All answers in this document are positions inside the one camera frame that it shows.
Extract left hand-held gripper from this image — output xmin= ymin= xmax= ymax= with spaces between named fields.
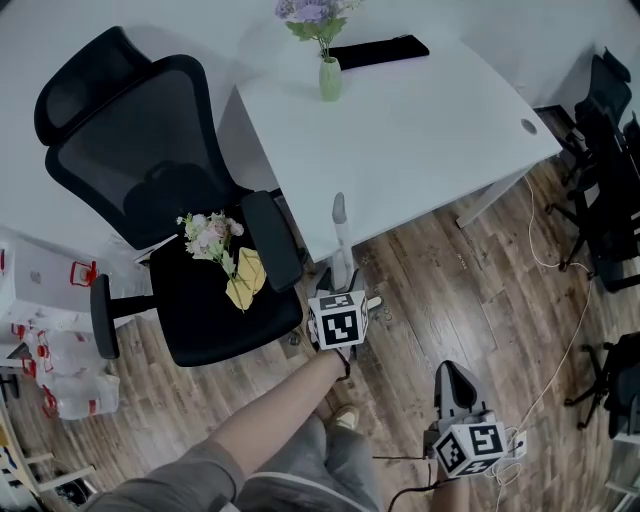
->
xmin=305 ymin=266 xmax=372 ymax=353

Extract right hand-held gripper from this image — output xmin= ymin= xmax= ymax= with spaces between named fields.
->
xmin=423 ymin=359 xmax=510 ymax=482

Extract person's right forearm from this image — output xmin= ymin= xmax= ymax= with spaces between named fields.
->
xmin=431 ymin=476 xmax=482 ymax=512

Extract person's left forearm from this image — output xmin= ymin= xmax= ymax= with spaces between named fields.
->
xmin=203 ymin=349 xmax=352 ymax=477

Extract white power strip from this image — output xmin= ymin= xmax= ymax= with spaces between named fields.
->
xmin=504 ymin=428 xmax=528 ymax=458

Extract yellow cloth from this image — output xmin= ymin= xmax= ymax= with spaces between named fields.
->
xmin=224 ymin=245 xmax=268 ymax=311

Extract person's right shoe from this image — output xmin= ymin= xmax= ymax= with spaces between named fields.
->
xmin=331 ymin=404 xmax=362 ymax=431

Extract person's grey trousers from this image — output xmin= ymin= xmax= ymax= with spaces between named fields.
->
xmin=233 ymin=413 xmax=387 ymax=512

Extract white pink flower bouquet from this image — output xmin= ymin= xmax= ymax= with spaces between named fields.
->
xmin=175 ymin=210 xmax=247 ymax=312

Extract white desk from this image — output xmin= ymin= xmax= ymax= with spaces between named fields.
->
xmin=216 ymin=29 xmax=565 ymax=265

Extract black pouch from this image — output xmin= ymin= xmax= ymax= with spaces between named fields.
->
xmin=326 ymin=33 xmax=432 ymax=72

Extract clear water jug red label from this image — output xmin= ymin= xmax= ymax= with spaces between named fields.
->
xmin=68 ymin=238 xmax=152 ymax=302
xmin=0 ymin=239 xmax=16 ymax=302

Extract purple flower bunch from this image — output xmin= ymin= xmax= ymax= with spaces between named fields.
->
xmin=273 ymin=0 xmax=362 ymax=60

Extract pile of clear water jugs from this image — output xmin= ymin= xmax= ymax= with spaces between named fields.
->
xmin=8 ymin=318 xmax=122 ymax=422

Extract white water dispenser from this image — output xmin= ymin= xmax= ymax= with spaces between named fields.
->
xmin=0 ymin=233 xmax=152 ymax=332

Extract light wooden table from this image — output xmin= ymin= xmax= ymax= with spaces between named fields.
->
xmin=0 ymin=398 xmax=97 ymax=512

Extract black wrist strap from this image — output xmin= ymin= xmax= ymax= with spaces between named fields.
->
xmin=333 ymin=348 xmax=352 ymax=383

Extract white coiled cable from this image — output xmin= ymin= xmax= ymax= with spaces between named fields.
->
xmin=491 ymin=451 xmax=525 ymax=502

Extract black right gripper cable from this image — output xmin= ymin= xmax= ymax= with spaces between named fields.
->
xmin=371 ymin=451 xmax=442 ymax=512

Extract white floor cable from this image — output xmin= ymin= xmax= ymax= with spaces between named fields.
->
xmin=513 ymin=173 xmax=595 ymax=436

